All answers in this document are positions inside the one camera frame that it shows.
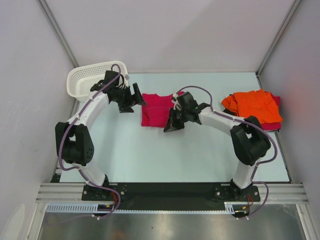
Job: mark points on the black t shirt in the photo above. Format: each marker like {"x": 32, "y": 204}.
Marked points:
{"x": 227, "y": 111}

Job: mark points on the orange t shirt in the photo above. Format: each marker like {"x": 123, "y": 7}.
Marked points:
{"x": 258, "y": 103}

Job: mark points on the aluminium corner post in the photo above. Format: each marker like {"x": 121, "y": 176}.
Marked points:
{"x": 56, "y": 29}
{"x": 294, "y": 7}

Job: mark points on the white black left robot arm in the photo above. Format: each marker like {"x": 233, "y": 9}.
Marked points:
{"x": 74, "y": 144}

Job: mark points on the aluminium front frame rail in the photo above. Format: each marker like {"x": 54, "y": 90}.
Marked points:
{"x": 279, "y": 193}

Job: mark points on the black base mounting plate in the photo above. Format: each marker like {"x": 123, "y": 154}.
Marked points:
{"x": 181, "y": 196}

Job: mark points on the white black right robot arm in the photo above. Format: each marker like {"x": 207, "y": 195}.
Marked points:
{"x": 250, "y": 143}

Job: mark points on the magenta t shirt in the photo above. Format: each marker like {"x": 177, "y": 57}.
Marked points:
{"x": 275, "y": 126}
{"x": 156, "y": 112}

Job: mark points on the magenta folded t shirt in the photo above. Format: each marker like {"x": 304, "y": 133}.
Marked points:
{"x": 275, "y": 126}

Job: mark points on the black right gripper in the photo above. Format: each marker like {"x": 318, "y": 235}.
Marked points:
{"x": 172, "y": 124}

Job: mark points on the white slotted cable duct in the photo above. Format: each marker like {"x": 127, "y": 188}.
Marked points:
{"x": 102, "y": 208}

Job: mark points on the white perforated plastic basket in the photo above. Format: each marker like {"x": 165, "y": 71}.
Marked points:
{"x": 80, "y": 80}

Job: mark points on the aluminium left corner post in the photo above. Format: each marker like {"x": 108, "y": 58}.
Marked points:
{"x": 56, "y": 29}

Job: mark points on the aluminium right corner post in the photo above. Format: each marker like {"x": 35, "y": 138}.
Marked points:
{"x": 294, "y": 7}

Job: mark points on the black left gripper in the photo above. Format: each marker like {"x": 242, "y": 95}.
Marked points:
{"x": 125, "y": 107}

